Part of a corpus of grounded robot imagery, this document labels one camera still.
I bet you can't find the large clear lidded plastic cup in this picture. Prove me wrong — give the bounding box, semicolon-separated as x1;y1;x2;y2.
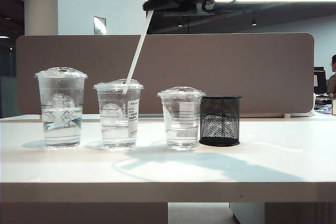
34;67;89;149

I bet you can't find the black computer monitor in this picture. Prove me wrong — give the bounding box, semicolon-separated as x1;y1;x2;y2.
313;67;328;95

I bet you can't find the black mesh pen holder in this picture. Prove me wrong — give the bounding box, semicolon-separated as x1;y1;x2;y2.
198;95;243;146

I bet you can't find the white paper straw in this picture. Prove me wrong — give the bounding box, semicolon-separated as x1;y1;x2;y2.
122;10;153;95

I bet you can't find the silver framed wall sign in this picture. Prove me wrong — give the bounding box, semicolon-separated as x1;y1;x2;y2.
93;16;107;36

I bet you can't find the person in olive shirt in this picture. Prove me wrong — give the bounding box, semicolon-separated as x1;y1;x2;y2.
327;54;336;99

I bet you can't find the medium clear cup with label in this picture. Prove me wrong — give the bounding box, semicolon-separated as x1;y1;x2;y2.
92;78;145;149

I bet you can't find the brown desk divider panel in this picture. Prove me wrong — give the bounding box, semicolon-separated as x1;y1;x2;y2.
15;33;315;116

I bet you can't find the small clear lidded plastic cup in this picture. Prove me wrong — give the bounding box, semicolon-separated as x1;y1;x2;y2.
156;86;206;151

